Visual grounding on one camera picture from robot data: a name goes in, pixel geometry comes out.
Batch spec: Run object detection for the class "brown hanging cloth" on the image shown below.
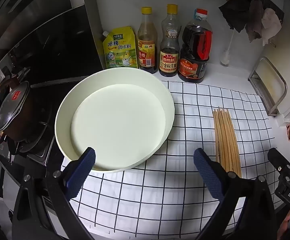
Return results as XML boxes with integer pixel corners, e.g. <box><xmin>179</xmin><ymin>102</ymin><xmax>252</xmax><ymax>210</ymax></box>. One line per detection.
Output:
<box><xmin>245</xmin><ymin>0</ymin><xmax>264</xmax><ymax>43</ymax></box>

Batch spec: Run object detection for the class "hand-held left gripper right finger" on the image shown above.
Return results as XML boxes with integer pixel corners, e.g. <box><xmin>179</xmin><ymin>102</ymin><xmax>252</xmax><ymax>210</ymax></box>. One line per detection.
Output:
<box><xmin>193</xmin><ymin>147</ymin><xmax>278</xmax><ymax>240</ymax></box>

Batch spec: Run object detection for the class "black glass range hood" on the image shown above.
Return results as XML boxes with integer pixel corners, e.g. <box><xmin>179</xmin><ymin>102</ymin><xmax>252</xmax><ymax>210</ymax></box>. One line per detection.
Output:
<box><xmin>0</xmin><ymin>0</ymin><xmax>104</xmax><ymax>88</ymax></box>

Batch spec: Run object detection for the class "person's right hand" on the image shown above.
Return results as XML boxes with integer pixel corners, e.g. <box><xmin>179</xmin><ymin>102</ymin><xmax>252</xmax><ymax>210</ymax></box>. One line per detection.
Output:
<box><xmin>282</xmin><ymin>209</ymin><xmax>290</xmax><ymax>233</ymax></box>

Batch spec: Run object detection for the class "white bottle brush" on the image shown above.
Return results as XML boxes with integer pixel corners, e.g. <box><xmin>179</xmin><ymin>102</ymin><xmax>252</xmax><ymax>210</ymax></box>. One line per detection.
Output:
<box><xmin>220</xmin><ymin>29</ymin><xmax>236</xmax><ymax>67</ymax></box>

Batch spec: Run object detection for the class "dark hanging cloth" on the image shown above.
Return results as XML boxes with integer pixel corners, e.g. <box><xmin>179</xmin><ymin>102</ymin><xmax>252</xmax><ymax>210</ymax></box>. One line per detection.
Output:
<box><xmin>219</xmin><ymin>0</ymin><xmax>254</xmax><ymax>33</ymax></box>

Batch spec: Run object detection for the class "pale hanging cloth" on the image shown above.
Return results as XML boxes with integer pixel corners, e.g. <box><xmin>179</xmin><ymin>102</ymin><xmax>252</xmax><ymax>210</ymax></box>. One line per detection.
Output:
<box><xmin>261</xmin><ymin>7</ymin><xmax>283</xmax><ymax>47</ymax></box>

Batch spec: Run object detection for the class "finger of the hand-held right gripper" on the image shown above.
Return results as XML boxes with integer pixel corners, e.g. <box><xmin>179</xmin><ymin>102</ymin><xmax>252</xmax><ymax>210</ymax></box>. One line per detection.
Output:
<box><xmin>268</xmin><ymin>148</ymin><xmax>290</xmax><ymax>178</ymax></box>

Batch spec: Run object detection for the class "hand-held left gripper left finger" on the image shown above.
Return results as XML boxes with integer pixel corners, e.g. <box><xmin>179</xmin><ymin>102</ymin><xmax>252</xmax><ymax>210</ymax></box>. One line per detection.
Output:
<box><xmin>12</xmin><ymin>147</ymin><xmax>97</xmax><ymax>240</ymax></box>

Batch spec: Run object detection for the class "white round plate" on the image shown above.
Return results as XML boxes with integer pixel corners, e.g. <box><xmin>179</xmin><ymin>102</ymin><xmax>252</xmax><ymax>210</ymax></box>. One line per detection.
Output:
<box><xmin>54</xmin><ymin>68</ymin><xmax>175</xmax><ymax>173</ymax></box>

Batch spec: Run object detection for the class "white black-checked cloth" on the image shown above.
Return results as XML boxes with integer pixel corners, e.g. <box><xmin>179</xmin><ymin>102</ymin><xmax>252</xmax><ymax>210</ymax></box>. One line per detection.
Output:
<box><xmin>60</xmin><ymin>80</ymin><xmax>278</xmax><ymax>235</ymax></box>

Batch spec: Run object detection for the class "yellow seasoning pouch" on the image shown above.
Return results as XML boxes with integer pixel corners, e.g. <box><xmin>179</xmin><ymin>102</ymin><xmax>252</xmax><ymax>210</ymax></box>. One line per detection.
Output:
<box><xmin>102</xmin><ymin>26</ymin><xmax>138</xmax><ymax>70</ymax></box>

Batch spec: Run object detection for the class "gas stove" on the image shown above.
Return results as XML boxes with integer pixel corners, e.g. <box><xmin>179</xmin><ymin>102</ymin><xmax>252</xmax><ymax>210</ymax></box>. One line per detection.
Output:
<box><xmin>0</xmin><ymin>80</ymin><xmax>69</xmax><ymax>170</ymax></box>

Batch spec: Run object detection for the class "vinegar bottle with yellow cap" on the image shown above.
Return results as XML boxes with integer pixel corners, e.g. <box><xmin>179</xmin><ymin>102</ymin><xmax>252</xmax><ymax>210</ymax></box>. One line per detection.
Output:
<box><xmin>137</xmin><ymin>7</ymin><xmax>158</xmax><ymax>75</ymax></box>

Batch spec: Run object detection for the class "pile of wooden chopsticks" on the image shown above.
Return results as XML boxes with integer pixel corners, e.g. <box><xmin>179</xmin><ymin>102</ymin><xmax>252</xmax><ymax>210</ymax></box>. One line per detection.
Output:
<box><xmin>212</xmin><ymin>107</ymin><xmax>243</xmax><ymax>178</ymax></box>

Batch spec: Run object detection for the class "dark saucepan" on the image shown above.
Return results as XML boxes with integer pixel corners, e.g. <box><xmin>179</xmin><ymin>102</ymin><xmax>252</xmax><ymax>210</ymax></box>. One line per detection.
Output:
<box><xmin>0</xmin><ymin>80</ymin><xmax>55</xmax><ymax>169</ymax></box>

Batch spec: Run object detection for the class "large red-handled soy sauce bottle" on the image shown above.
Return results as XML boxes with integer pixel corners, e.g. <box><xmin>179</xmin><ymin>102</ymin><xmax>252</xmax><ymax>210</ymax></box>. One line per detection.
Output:
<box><xmin>177</xmin><ymin>8</ymin><xmax>213</xmax><ymax>84</ymax></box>

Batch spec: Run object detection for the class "clear soy sauce bottle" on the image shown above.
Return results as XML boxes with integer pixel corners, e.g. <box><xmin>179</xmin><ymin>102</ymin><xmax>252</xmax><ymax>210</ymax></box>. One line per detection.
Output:
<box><xmin>159</xmin><ymin>4</ymin><xmax>180</xmax><ymax>77</ymax></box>

